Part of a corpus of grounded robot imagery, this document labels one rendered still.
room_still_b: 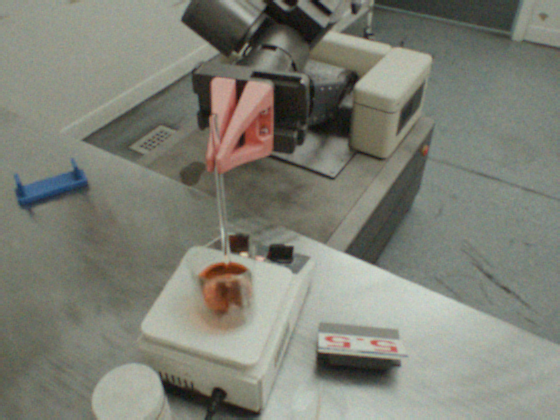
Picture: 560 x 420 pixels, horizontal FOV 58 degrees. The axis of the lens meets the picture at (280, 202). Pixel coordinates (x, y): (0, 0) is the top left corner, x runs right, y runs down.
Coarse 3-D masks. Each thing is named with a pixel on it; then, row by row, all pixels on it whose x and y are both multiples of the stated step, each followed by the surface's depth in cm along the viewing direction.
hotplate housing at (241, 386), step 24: (312, 264) 61; (288, 312) 52; (144, 336) 49; (288, 336) 55; (144, 360) 50; (168, 360) 48; (192, 360) 48; (216, 360) 47; (264, 360) 47; (192, 384) 50; (216, 384) 48; (240, 384) 47; (264, 384) 47; (216, 408) 48
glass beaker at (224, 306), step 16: (192, 240) 45; (208, 240) 47; (240, 240) 47; (256, 240) 45; (192, 256) 45; (208, 256) 48; (240, 256) 48; (256, 256) 44; (192, 272) 42; (256, 272) 46; (192, 288) 45; (208, 288) 43; (224, 288) 43; (240, 288) 43; (256, 288) 46; (208, 304) 44; (224, 304) 44; (240, 304) 45; (256, 304) 48; (208, 320) 46; (224, 320) 46; (240, 320) 46
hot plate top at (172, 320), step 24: (264, 264) 54; (168, 288) 51; (264, 288) 51; (288, 288) 52; (168, 312) 49; (192, 312) 49; (264, 312) 49; (168, 336) 47; (192, 336) 47; (216, 336) 47; (240, 336) 47; (264, 336) 47; (240, 360) 45
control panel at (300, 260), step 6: (258, 246) 63; (264, 246) 63; (258, 252) 61; (264, 252) 61; (294, 252) 63; (264, 258) 59; (294, 258) 61; (300, 258) 61; (306, 258) 61; (276, 264) 58; (282, 264) 58; (288, 264) 58; (294, 264) 59; (300, 264) 59; (294, 270) 57; (300, 270) 57
